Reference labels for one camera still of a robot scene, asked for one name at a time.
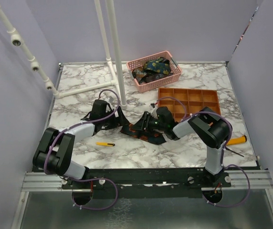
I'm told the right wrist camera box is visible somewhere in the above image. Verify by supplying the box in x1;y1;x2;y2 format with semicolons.
150;103;157;118

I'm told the dark orange patterned tie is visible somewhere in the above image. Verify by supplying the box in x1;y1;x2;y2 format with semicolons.
132;67;173;84

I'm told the white pvc pipe frame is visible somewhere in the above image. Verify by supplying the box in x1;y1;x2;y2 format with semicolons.
0;0;127;109

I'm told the brown compartment tray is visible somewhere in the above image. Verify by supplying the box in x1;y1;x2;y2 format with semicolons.
157;87;221;122

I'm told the orange box cutter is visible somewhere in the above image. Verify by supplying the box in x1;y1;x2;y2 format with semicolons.
227;135;247;146

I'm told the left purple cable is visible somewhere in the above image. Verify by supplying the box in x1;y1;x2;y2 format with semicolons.
43;89;122;211

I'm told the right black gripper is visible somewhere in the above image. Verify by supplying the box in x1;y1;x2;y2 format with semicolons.
131;111;167;135

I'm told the black metal base rail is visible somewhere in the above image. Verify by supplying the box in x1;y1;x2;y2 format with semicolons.
63;167;231;199

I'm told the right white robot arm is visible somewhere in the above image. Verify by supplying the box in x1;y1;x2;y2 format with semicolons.
131;106;232;187

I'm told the black orange floral tie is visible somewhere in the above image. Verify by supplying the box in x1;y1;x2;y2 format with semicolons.
120;124;166;145

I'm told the orange handle screwdriver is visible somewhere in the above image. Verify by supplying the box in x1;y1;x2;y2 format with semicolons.
225;147;244;157

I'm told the pink perforated plastic basket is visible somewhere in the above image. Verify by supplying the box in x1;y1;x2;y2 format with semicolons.
126;51;182;93

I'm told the yellow utility knife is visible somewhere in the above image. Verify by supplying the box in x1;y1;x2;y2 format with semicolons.
96;142;115;146

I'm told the blue yellow floral tie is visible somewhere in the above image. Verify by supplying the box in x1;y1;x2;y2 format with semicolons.
143;57;171;75

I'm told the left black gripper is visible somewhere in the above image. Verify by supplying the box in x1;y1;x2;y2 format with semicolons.
100;106;129;130

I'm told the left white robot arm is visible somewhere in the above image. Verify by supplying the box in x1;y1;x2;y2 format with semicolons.
32;99;129;188

